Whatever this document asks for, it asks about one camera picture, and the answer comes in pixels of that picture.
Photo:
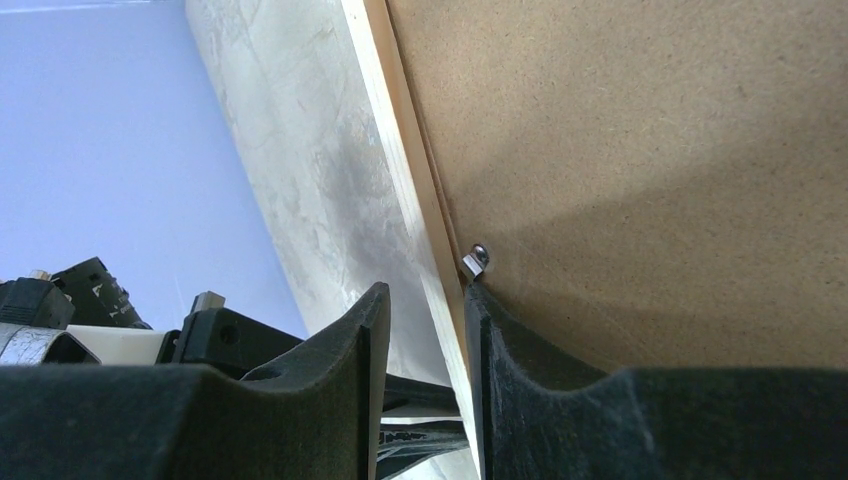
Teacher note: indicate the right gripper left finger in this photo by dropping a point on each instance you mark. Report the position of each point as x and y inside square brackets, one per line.
[311, 413]

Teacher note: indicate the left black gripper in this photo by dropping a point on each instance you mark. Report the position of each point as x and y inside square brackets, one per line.
[222, 338]

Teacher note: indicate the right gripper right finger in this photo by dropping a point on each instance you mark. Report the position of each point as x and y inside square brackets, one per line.
[541, 413]

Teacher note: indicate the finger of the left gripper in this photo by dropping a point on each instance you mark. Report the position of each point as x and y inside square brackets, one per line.
[409, 398]
[402, 447]

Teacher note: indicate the brown backing board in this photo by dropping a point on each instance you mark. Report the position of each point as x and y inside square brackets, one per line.
[657, 182]

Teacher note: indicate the light wooden picture frame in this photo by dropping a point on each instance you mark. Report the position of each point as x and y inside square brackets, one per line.
[409, 161]

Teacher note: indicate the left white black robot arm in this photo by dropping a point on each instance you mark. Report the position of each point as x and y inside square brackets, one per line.
[87, 294]

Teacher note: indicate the small metal retaining clip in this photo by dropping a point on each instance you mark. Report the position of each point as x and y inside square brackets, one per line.
[475, 262]

